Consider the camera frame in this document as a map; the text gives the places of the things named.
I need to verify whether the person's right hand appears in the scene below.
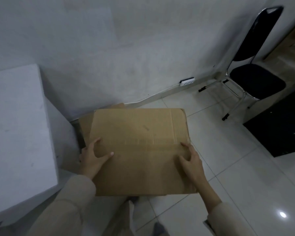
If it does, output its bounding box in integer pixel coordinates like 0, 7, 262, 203
178, 142, 208, 192

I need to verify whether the person's left hand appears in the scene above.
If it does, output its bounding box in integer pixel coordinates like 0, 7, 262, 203
79, 138, 114, 181

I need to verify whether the brown cardboard box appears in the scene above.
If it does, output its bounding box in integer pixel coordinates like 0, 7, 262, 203
78, 103, 198, 197

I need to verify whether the person's right forearm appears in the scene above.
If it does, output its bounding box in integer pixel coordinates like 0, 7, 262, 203
198, 180, 252, 236

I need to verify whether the person's left forearm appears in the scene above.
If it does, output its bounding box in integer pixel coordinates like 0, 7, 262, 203
27, 173, 97, 236

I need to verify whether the person's beige trouser leg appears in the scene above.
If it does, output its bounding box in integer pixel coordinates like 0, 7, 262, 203
98, 196, 138, 236

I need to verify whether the person's grey shoe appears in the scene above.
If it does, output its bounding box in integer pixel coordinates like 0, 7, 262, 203
153, 222, 170, 236

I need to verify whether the white table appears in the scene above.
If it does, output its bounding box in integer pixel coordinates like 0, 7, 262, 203
0, 63, 79, 227

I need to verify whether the black floor mat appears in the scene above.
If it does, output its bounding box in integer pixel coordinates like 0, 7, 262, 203
243, 88, 295, 158

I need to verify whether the brown wooden door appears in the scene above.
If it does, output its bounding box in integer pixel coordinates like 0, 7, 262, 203
263, 19, 295, 62

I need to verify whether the white cable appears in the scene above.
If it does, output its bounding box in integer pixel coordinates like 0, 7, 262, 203
124, 82, 183, 106

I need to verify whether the white wall socket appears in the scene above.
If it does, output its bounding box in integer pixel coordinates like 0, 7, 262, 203
179, 77, 195, 86

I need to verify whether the black chair with chrome frame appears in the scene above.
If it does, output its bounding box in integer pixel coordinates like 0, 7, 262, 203
198, 6, 286, 121

